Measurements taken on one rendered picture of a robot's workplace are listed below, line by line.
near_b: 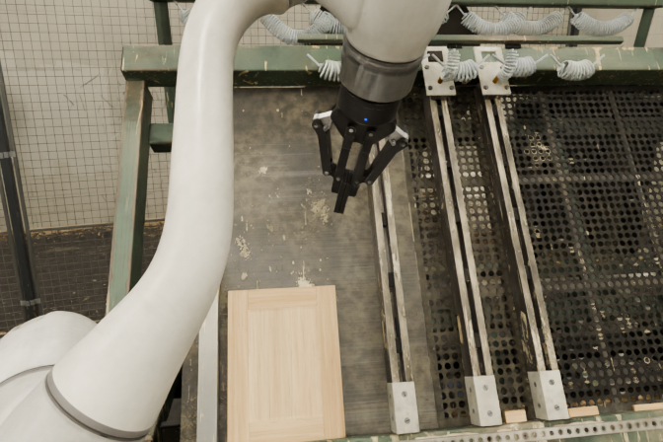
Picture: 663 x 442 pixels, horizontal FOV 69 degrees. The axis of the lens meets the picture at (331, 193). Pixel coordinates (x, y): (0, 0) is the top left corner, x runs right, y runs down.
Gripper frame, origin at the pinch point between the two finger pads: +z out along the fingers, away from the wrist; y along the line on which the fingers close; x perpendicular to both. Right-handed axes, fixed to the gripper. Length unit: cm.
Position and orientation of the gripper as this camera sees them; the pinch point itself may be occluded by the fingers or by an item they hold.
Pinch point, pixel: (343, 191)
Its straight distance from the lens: 72.2
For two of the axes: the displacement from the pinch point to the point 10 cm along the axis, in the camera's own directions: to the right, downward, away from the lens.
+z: -1.6, 6.3, 7.6
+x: -1.5, 7.4, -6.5
